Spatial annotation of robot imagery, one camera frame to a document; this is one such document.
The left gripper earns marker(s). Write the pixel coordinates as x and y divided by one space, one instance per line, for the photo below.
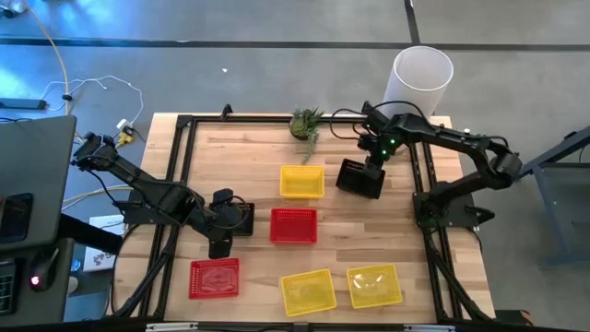
226 216

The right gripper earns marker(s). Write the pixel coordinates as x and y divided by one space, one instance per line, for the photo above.
375 171

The red plastic basket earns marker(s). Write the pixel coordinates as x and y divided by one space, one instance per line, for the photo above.
214 279
293 226

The yellow plastic basket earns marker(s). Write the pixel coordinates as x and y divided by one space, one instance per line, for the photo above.
302 182
374 287
308 292

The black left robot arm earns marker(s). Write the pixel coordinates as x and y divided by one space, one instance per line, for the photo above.
152 191

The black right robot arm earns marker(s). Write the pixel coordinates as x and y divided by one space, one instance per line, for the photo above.
461 140

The small potted succulent plant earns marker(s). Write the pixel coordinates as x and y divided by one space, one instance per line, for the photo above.
304 124

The white shade table lamp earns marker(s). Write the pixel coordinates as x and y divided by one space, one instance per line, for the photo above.
419 83

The white printed cardboard box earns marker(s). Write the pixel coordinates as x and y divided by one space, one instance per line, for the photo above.
103 260

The white and yellow plug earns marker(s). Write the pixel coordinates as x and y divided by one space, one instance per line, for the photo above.
123 124

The blue-grey metal table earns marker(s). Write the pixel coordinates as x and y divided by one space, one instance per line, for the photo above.
564 193

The black computer mouse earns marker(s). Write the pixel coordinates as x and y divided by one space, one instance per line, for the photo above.
42 274

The grey desk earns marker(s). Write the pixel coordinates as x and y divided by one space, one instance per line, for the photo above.
37 157

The black tablet screen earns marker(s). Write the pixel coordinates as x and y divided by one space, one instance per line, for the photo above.
16 219

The black backlit keyboard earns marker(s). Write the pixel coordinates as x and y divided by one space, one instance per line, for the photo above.
5 286

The black power strip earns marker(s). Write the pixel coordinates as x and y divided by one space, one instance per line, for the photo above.
23 103

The black aluminium table frame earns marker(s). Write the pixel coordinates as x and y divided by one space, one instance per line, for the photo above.
239 119

